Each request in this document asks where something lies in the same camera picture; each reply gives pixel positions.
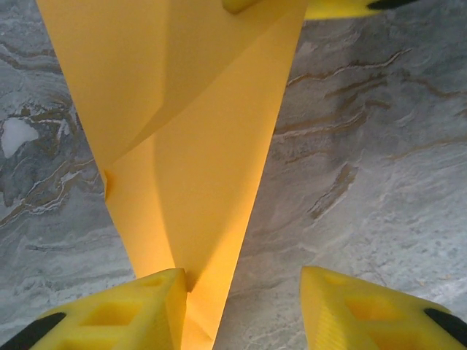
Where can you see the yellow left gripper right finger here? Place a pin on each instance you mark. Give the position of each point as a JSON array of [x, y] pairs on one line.
[[365, 317]]

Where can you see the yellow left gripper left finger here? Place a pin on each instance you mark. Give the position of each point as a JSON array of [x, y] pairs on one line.
[[120, 317]]

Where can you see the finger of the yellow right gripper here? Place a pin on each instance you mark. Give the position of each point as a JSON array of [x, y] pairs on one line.
[[239, 5], [335, 8]]

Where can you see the orange-yellow square paper sheet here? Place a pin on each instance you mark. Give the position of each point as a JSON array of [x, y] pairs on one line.
[[182, 146]]

